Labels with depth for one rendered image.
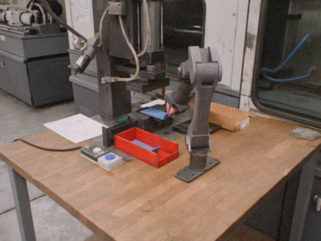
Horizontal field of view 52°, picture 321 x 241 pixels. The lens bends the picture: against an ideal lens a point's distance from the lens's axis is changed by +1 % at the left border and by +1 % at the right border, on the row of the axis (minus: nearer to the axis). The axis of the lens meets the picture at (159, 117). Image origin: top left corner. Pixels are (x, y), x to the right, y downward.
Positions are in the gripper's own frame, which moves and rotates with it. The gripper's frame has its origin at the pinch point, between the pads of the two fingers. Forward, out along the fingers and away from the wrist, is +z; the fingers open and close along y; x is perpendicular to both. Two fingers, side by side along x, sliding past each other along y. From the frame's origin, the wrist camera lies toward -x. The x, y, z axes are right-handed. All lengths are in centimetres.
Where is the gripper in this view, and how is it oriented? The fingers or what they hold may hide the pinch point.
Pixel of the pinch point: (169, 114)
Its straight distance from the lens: 144.0
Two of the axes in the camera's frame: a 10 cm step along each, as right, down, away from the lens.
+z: -4.0, 6.8, 6.2
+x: -6.6, 2.5, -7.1
